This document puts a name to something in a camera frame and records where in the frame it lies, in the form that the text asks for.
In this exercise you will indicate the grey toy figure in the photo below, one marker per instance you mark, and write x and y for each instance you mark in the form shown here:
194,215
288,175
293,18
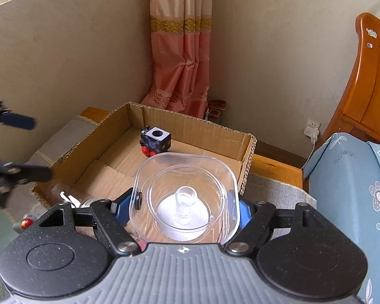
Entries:
26,224

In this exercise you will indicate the black toy train block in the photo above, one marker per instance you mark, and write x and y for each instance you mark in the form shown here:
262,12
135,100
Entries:
155,144

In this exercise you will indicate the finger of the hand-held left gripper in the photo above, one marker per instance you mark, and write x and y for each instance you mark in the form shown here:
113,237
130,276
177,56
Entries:
31,172
19,121

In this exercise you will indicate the grey checked cloth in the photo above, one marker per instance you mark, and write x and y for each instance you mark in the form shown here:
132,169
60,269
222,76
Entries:
66,133

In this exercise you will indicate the white cartoon sticker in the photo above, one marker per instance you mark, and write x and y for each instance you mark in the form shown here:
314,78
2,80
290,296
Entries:
372,32

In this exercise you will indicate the pink and beige curtain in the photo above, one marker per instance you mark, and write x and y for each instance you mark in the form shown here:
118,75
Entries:
180,53

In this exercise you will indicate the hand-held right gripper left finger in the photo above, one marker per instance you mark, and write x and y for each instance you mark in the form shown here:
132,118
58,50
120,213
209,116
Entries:
123,210

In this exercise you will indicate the wooden bed headboard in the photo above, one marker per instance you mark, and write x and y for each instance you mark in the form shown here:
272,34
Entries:
367,95

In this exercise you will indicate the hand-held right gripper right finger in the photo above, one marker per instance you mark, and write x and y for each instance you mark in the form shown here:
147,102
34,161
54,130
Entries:
238,210

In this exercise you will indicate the blue floral bed sheet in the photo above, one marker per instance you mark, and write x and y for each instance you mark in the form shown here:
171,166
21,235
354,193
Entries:
342,196

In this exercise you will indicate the clear plastic container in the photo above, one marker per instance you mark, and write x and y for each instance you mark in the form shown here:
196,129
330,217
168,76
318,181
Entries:
164,196

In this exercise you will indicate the cardboard box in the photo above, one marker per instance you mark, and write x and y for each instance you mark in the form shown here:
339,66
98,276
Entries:
120,126

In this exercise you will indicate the white charger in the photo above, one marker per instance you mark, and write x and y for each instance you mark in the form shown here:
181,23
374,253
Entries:
312,134

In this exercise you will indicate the white wall socket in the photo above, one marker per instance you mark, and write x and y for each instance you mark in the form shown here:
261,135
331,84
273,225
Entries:
315,123

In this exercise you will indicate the red metal object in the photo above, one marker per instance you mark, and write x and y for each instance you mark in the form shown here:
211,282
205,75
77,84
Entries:
216,109

